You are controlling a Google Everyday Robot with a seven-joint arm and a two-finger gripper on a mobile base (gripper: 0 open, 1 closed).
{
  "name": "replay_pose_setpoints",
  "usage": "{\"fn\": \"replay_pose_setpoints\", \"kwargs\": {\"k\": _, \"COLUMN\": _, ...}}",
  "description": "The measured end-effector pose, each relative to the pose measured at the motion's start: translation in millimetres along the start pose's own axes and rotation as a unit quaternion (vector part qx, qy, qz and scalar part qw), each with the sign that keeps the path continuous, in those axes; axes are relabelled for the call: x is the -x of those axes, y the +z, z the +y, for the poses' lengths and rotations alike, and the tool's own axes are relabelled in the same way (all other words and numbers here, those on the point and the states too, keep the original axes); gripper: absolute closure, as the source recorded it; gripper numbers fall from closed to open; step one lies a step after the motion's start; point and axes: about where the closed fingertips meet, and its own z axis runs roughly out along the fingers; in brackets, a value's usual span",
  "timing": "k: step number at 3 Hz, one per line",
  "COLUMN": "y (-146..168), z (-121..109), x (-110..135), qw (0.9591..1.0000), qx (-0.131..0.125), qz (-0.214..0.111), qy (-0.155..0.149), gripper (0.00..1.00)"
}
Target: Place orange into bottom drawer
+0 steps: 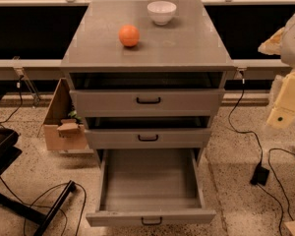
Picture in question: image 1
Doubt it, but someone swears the grey drawer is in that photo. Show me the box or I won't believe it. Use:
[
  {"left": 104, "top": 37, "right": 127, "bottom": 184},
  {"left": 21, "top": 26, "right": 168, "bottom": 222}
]
[
  {"left": 86, "top": 116, "right": 211, "bottom": 149},
  {"left": 70, "top": 72, "right": 224, "bottom": 117},
  {"left": 87, "top": 148, "right": 215, "bottom": 227}
]

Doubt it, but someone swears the black cable left floor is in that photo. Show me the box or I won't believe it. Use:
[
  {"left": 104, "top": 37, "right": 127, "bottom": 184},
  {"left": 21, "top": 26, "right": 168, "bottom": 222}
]
[{"left": 0, "top": 177, "right": 88, "bottom": 236}]

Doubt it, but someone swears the cardboard box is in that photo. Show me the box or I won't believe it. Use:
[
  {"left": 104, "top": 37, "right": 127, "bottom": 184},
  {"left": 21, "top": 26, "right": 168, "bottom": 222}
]
[{"left": 43, "top": 79, "right": 88, "bottom": 150}]

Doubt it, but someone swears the grey top drawer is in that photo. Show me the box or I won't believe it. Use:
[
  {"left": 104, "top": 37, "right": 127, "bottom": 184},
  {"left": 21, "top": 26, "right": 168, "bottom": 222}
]
[{"left": 70, "top": 72, "right": 224, "bottom": 117}]

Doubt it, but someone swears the black looping cable far right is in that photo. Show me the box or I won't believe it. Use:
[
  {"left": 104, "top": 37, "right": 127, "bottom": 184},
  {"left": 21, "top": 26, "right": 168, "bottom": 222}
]
[{"left": 257, "top": 147, "right": 295, "bottom": 236}]

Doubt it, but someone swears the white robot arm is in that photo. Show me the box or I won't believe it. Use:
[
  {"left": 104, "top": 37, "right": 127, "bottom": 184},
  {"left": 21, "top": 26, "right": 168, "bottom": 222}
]
[{"left": 258, "top": 14, "right": 295, "bottom": 129}]

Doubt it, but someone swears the orange fruit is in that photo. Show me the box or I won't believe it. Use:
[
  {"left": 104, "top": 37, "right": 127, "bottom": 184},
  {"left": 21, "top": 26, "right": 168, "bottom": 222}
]
[{"left": 118, "top": 25, "right": 140, "bottom": 47}]

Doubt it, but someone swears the white ceramic bowl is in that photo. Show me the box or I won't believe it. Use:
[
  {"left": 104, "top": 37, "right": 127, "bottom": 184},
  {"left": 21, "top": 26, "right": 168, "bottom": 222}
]
[{"left": 147, "top": 1, "right": 177, "bottom": 26}]

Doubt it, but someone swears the black cable left wall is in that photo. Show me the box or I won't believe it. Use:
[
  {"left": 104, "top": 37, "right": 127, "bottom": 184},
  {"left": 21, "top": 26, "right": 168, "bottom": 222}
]
[{"left": 0, "top": 75, "right": 25, "bottom": 128}]

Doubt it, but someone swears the grey middle drawer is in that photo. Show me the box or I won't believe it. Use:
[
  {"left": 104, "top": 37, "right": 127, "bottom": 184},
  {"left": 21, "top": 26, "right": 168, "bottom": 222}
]
[{"left": 86, "top": 116, "right": 211, "bottom": 149}]

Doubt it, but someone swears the grey horizontal rail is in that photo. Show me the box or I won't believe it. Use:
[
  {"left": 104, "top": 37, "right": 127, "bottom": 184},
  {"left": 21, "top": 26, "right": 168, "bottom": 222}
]
[{"left": 0, "top": 60, "right": 295, "bottom": 80}]

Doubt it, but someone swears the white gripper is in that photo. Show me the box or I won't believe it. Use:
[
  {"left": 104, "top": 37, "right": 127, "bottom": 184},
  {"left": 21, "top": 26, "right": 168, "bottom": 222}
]
[{"left": 266, "top": 69, "right": 295, "bottom": 129}]

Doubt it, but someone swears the black chair base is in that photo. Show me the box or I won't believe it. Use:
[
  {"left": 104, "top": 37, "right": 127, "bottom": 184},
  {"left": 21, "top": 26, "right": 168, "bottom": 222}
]
[{"left": 0, "top": 91, "right": 77, "bottom": 236}]

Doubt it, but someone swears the grey drawer cabinet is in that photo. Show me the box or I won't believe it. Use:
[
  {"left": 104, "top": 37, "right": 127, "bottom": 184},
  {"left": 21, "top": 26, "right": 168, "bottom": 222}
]
[{"left": 60, "top": 0, "right": 236, "bottom": 169}]

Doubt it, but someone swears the grey bottom drawer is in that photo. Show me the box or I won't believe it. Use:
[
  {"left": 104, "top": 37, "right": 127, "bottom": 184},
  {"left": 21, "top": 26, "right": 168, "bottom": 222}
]
[{"left": 87, "top": 148, "right": 215, "bottom": 227}]

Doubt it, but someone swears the black power adapter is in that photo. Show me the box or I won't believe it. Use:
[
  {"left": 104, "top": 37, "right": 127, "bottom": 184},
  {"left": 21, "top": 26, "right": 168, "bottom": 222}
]
[{"left": 250, "top": 164, "right": 269, "bottom": 186}]

